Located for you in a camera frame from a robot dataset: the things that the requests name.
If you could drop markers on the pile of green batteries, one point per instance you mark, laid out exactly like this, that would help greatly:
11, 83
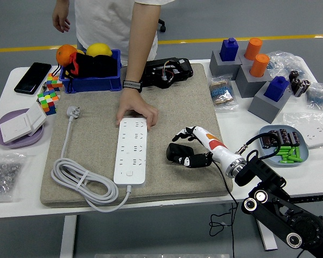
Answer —
289, 156

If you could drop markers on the grey block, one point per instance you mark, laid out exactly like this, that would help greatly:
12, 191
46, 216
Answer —
241, 57
220, 68
263, 110
247, 87

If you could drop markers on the person's left forearm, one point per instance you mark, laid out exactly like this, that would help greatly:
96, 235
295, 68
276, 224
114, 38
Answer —
140, 48

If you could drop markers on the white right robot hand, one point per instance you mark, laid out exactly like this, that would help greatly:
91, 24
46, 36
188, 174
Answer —
215, 145

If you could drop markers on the blue peg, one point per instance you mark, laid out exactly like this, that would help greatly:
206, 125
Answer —
276, 90
228, 51

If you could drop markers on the white wall socket panel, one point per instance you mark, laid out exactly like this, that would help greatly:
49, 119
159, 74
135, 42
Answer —
319, 135

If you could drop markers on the small white wall switch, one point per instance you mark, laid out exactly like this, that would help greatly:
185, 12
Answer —
36, 118

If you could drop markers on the grey-brown mat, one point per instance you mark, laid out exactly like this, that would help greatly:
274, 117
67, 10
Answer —
177, 107

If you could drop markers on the orange fruit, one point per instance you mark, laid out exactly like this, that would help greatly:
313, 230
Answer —
64, 55

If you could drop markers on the small yellow fruit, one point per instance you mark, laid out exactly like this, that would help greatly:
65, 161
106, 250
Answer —
80, 51

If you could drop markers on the blue plastic bin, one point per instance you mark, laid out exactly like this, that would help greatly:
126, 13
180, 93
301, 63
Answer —
97, 84

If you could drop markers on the person's right hand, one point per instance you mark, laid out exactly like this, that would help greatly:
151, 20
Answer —
60, 18

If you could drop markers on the clear plastic bag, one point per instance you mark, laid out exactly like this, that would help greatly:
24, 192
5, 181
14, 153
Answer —
298, 119

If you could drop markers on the person's left hand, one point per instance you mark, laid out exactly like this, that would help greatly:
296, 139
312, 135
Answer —
134, 103

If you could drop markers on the dark capacitor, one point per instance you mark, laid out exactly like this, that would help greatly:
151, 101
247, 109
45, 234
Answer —
265, 142
303, 86
284, 135
274, 135
294, 138
294, 75
296, 85

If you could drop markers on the orange cylinder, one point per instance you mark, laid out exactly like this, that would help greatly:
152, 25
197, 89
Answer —
259, 65
253, 49

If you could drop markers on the black pouch with red trim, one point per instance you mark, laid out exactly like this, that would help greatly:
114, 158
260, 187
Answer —
97, 67

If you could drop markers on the small colourful puzzle cube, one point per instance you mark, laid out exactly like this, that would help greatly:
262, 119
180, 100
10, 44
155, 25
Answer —
53, 82

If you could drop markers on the large yellow citrus fruit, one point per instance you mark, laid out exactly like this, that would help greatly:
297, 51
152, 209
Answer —
98, 49

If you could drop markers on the black office chair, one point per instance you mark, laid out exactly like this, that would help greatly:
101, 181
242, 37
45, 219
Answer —
162, 27

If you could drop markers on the black smartphone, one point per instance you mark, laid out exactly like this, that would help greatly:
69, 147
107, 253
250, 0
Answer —
32, 78

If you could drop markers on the blue-grey tray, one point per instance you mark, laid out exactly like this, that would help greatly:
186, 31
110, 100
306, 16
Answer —
304, 151

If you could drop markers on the black table control panel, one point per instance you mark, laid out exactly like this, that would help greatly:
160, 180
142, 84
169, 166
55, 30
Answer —
312, 199

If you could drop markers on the purple tray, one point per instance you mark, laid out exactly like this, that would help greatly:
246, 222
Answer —
21, 142

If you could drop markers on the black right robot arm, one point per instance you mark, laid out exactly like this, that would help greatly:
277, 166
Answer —
272, 180

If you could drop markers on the large white wall switch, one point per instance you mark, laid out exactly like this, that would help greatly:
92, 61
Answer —
14, 129

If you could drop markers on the bag of resistors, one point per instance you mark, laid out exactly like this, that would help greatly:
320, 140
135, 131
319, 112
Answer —
222, 92
319, 98
282, 60

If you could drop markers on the large colourful puzzle cube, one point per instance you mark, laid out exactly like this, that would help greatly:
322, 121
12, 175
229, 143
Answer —
48, 100

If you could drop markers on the person's wristband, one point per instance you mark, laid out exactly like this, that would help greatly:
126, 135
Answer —
132, 84

